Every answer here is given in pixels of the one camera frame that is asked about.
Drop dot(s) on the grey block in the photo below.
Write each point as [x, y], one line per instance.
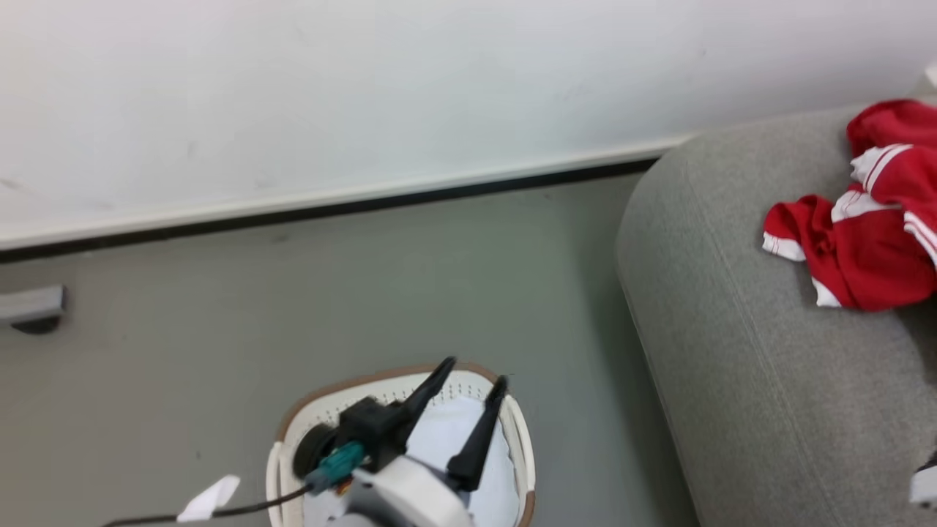
[29, 304]

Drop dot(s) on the black and white item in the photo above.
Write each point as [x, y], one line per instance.
[924, 483]

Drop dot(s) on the grey fabric sofa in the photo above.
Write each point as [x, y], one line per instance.
[732, 366]

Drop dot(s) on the red and white garment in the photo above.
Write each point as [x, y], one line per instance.
[871, 249]

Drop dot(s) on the white laundry basket brown rim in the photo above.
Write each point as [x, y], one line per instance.
[523, 454]

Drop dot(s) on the white clothing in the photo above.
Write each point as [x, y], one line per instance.
[448, 438]

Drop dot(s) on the white paper tag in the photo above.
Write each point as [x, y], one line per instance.
[208, 499]

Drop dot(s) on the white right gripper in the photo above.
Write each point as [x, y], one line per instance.
[406, 498]

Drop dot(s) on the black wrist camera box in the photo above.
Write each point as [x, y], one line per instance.
[366, 428]

